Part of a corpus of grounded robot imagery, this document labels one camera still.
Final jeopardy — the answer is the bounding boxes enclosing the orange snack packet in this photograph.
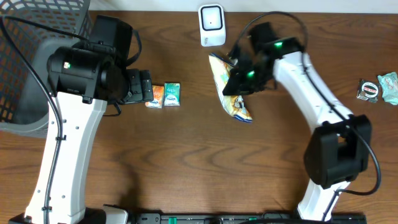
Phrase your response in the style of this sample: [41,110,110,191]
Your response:
[145,85,165,109]

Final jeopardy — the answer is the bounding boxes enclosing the white barcode scanner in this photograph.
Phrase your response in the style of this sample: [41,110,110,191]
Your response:
[198,4,226,47]

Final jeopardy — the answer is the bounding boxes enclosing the yellow snack bag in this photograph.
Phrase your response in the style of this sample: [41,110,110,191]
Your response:
[209,53,252,123]

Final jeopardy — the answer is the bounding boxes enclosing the light green snack packet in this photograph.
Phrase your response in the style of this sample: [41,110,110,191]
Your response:
[377,72,398,105]

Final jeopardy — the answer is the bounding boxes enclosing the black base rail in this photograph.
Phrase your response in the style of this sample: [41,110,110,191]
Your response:
[133,212,368,224]

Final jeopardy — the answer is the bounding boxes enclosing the green tissue packet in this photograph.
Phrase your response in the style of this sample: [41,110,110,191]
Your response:
[164,83,180,106]

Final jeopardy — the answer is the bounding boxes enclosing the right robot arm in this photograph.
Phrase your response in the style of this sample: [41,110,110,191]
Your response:
[210,37,373,222]

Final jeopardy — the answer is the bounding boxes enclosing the black round-logo snack packet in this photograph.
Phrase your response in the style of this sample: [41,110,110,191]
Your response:
[356,79,381,103]

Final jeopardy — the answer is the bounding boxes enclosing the dark grey plastic basket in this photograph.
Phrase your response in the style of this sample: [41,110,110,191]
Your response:
[1,0,92,138]

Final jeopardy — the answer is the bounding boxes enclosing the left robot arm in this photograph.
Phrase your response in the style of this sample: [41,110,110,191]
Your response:
[11,47,153,223]

